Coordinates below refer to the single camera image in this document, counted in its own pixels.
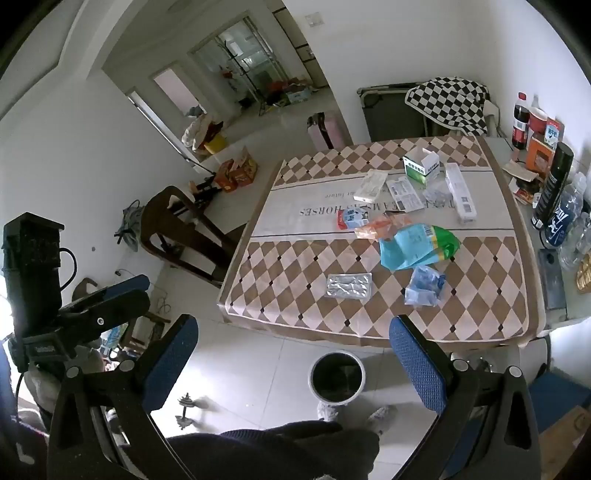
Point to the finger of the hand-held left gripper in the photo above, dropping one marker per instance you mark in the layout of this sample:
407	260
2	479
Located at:
120	314
122	286

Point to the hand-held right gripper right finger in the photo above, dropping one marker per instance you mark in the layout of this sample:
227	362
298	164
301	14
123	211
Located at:
418	364

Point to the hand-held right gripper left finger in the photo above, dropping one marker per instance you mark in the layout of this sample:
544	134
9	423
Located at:
173	353

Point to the blue plastic wrapper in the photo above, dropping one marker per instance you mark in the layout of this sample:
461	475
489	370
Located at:
425	286

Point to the round white waste bin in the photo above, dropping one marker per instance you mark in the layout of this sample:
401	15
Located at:
337	378

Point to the silver blister pack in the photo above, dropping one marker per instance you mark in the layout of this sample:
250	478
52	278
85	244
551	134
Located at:
348	285

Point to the blue green plastic bag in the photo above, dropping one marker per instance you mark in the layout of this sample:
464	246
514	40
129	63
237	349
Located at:
415	247

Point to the orange plastic wrapper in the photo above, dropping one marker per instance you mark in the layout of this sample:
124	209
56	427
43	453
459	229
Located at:
381	227

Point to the white printed leaflet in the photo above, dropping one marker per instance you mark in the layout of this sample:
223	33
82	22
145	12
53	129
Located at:
404	194

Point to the long white carton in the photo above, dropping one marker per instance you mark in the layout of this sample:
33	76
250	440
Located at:
459	194

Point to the clear plastic wrapper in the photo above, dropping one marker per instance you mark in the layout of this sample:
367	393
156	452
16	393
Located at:
436	188

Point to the green white medicine box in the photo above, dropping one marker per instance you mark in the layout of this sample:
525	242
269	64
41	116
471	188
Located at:
420	167

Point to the grey fuzzy slipper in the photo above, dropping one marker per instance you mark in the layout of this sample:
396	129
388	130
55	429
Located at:
382	416
329	410

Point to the dark wooden chair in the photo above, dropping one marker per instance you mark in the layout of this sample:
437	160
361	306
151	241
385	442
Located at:
184	235

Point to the brown checkered tablecloth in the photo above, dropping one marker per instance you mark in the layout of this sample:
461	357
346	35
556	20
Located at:
369	286

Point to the blue stool seat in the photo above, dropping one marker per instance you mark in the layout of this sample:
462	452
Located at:
556	397

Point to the person's dark trousers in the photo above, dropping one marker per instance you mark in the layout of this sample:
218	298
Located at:
277	452

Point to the flat grey device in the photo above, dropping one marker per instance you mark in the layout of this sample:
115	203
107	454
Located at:
552	279

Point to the orange cardboard box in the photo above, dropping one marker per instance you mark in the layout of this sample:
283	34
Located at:
238	173

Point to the yellow bag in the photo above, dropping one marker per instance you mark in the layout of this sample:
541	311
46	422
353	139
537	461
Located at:
215	143

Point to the gold foil sweets tray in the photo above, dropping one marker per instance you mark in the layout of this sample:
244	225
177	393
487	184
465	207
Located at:
584	274

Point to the clear plastic bottle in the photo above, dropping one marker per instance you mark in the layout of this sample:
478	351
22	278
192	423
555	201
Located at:
575	242

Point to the blue label water bottle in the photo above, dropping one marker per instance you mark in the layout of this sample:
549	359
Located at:
564	214

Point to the tall black can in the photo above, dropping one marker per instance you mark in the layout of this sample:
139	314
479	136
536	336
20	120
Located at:
551	187

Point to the black coat rack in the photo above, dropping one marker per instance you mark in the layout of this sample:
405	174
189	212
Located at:
238	69

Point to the pink suitcase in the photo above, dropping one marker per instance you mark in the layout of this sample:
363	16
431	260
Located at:
323	131

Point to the grey folding bed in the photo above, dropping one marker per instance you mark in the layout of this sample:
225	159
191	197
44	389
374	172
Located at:
390	113

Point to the black white checkered blanket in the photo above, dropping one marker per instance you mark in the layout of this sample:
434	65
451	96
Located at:
450	105

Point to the cola bottle red cap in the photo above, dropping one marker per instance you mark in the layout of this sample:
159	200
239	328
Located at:
521	121

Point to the blue white milk carton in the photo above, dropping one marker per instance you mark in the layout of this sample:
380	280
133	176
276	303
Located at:
552	134

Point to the red paper cup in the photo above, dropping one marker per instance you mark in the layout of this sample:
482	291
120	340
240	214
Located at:
537	121

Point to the white wall switch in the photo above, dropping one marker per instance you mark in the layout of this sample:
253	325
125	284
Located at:
313	19

